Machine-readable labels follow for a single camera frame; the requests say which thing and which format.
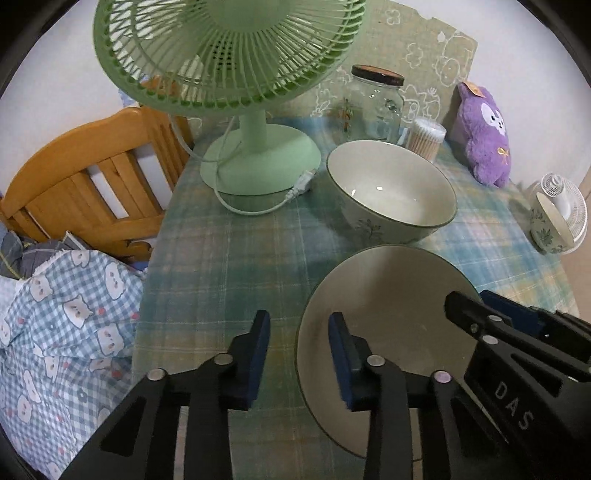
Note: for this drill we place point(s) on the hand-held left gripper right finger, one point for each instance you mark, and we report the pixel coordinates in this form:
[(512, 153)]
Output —
[(344, 369)]

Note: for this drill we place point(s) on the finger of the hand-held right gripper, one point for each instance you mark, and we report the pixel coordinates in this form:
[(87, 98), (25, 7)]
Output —
[(517, 314), (475, 316)]

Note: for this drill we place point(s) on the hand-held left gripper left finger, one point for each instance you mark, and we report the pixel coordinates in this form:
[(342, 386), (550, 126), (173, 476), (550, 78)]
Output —
[(257, 364)]

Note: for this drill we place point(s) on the large green-rimmed leaf-print bowl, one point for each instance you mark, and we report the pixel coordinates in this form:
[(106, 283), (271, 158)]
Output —
[(392, 184), (401, 300)]

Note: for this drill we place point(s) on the small green-rimmed leaf-print bowl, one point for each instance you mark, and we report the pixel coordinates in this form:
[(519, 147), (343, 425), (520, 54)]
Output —
[(547, 230)]

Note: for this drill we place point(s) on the beige door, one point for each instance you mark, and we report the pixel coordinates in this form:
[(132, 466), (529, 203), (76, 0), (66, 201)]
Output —
[(577, 286)]

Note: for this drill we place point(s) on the white fan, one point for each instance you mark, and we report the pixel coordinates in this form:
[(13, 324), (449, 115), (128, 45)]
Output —
[(565, 194)]

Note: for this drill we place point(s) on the purple plush bunny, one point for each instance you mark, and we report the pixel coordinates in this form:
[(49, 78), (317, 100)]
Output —
[(485, 138)]

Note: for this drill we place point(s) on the cotton swab container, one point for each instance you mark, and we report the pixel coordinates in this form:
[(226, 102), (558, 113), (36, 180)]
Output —
[(425, 138)]

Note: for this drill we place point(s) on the blue checked printed blanket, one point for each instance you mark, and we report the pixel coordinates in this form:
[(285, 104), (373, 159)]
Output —
[(60, 323)]

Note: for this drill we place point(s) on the green desk fan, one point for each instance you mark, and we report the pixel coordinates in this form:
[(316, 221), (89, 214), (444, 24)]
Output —
[(258, 152)]

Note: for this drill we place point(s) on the glass jar with dark lid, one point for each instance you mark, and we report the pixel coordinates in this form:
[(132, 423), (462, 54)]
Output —
[(374, 106)]

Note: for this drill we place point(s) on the grey cloth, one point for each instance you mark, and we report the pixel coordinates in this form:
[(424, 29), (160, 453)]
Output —
[(27, 258)]

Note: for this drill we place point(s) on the green patterned board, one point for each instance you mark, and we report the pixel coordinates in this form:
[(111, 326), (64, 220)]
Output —
[(415, 46)]

